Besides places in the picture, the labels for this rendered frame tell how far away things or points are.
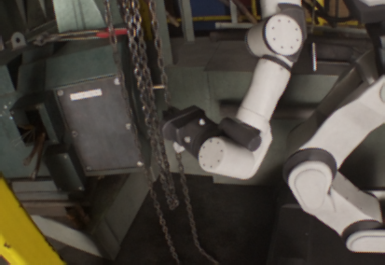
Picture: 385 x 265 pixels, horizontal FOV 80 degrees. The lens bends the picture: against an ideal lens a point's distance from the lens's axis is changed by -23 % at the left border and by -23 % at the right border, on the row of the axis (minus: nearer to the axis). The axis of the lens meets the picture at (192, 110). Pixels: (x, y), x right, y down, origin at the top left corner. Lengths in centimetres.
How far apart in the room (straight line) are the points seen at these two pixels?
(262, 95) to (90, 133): 51
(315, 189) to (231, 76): 60
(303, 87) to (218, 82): 34
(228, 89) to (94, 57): 57
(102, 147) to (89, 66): 25
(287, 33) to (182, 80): 77
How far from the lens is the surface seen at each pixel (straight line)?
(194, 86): 122
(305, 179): 67
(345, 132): 66
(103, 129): 83
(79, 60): 81
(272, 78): 54
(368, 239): 91
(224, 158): 51
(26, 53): 95
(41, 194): 109
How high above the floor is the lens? 102
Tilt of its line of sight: 30 degrees down
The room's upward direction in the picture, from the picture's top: 8 degrees counter-clockwise
